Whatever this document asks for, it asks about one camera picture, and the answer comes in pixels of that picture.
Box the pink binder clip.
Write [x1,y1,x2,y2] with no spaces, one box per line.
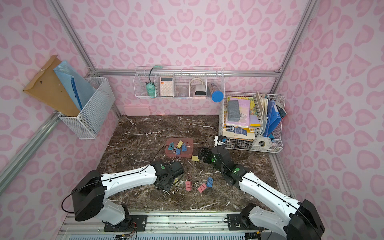
[198,183,207,193]
[185,181,192,192]

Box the pink plastic storage box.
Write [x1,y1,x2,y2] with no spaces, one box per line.
[165,138,194,158]

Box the teal binder clip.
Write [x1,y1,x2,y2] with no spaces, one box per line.
[168,143,175,151]

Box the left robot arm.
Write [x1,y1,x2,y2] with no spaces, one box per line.
[71,161,184,231]

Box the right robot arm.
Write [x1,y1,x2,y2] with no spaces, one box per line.
[199,146,325,240]

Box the pink box lid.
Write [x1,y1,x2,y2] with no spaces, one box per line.
[123,105,151,116]

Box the cream book lower tray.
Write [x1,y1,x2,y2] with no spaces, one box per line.
[222,128,256,141]

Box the grey pencil case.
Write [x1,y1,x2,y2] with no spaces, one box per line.
[227,100,241,122]

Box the stack of coloured papers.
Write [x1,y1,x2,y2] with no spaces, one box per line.
[226,97,261,128]

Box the white tape roll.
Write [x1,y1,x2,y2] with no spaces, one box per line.
[252,136,272,152]

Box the tube with blue cap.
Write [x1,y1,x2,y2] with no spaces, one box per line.
[207,83,224,103]

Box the blue folder upright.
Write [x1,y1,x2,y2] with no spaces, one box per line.
[264,101,282,137]

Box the pink white small device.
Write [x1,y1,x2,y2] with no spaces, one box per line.
[190,78,207,99]

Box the clear glass jar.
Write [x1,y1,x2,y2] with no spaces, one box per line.
[179,87,190,98]

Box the green desk lamp gadget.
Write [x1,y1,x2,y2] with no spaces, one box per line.
[146,65,163,97]

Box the white calculator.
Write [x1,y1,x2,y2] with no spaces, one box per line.
[160,77,174,97]

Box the blue pen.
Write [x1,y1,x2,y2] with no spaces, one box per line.
[71,77,83,110]

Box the light blue folder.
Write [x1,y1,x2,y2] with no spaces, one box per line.
[54,61,96,111]

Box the brown paper envelope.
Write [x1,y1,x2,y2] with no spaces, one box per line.
[23,55,80,117]

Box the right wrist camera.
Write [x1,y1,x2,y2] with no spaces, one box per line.
[214,136,228,147]

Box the white wire desk organizer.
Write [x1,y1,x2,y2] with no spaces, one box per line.
[219,92,286,153]

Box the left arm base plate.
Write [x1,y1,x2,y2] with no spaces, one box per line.
[104,215,148,233]

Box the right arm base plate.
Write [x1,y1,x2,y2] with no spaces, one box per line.
[223,214,257,231]

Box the white wire wall shelf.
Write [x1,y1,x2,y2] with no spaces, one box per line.
[134,66,226,99]

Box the white mesh wall file basket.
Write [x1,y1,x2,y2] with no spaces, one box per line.
[59,77,116,140]

